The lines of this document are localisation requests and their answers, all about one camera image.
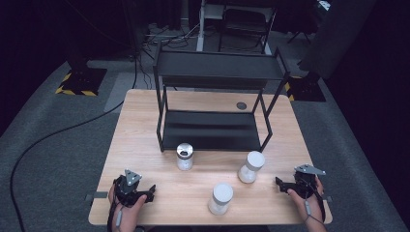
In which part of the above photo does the person's right hand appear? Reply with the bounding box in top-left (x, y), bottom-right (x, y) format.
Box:
top-left (287, 177), bottom-right (325, 223)

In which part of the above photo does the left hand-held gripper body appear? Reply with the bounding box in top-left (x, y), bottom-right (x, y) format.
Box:
top-left (113, 169), bottom-right (153, 208)

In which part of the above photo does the person's left hand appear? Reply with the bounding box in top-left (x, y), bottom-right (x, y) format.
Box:
top-left (107, 184), bottom-right (148, 232)

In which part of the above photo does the black folding chair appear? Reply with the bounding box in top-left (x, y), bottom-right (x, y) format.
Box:
top-left (218, 3), bottom-right (278, 54)

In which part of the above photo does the grey floor cable cover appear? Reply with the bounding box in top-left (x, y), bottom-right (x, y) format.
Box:
top-left (103, 72), bottom-right (138, 114)

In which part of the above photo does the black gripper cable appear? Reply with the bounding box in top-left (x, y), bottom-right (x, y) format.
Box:
top-left (106, 192), bottom-right (119, 232)
top-left (307, 182), bottom-right (327, 224)

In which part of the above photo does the grey wrist strap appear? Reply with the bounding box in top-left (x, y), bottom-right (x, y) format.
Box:
top-left (303, 198), bottom-right (324, 225)
top-left (115, 207), bottom-right (125, 232)

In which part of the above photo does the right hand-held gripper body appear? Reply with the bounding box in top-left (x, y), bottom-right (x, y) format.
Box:
top-left (291, 163), bottom-right (327, 199)

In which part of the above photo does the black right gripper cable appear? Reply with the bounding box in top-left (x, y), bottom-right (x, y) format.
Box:
top-left (307, 182), bottom-right (327, 224)

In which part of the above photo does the white desk leg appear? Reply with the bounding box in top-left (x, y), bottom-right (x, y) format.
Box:
top-left (195, 0), bottom-right (208, 52)

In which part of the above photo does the black stand base striped tape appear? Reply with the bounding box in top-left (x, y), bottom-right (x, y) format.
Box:
top-left (284, 72), bottom-right (327, 102)
top-left (55, 56), bottom-right (108, 97)

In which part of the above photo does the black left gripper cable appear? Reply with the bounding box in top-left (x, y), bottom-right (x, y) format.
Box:
top-left (106, 192), bottom-right (119, 232)

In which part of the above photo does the black metal two-tier shelf rack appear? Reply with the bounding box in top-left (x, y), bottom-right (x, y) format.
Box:
top-left (152, 40), bottom-right (291, 153)

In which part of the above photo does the long black floor cable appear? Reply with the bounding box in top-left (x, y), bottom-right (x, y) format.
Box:
top-left (9, 54), bottom-right (139, 232)

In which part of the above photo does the bundle of floor cables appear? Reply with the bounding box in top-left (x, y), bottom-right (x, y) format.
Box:
top-left (141, 22), bottom-right (201, 51)

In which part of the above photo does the silver-lidded glass jar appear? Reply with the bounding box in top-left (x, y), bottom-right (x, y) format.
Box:
top-left (176, 142), bottom-right (194, 171)

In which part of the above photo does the grey curtain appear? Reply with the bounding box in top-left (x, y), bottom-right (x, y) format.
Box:
top-left (298, 0), bottom-right (377, 80)

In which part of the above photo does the white-lidded glass jar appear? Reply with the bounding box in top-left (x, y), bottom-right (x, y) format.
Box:
top-left (237, 150), bottom-right (266, 185)
top-left (207, 182), bottom-right (234, 216)

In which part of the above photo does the grey right wrist strap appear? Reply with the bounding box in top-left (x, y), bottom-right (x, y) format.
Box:
top-left (303, 198), bottom-right (324, 225)

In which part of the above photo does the grey left wrist strap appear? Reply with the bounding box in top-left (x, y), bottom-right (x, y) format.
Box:
top-left (115, 207), bottom-right (125, 232)

